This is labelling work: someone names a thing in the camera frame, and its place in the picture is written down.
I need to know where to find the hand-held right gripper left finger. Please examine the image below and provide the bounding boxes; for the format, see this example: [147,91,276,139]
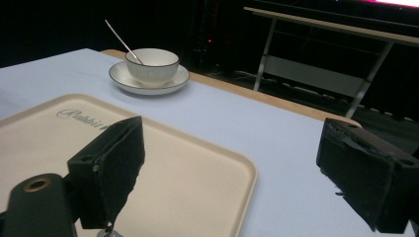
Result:
[66,116,146,230]

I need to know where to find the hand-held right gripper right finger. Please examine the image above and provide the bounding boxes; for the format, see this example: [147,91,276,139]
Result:
[315,117,419,235]

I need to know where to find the beige plastic tray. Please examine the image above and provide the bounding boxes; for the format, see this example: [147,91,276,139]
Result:
[0,93,259,237]

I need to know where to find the white saucer with dark rim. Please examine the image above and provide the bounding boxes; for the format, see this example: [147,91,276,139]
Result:
[108,60,191,97]

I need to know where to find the white bowl with dark rim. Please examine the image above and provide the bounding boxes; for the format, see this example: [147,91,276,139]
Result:
[125,47,180,88]

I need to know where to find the metal-legged side table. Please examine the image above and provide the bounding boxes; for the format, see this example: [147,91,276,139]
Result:
[243,6,419,119]

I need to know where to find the metal spoon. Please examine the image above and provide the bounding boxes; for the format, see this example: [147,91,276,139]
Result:
[104,19,144,66]

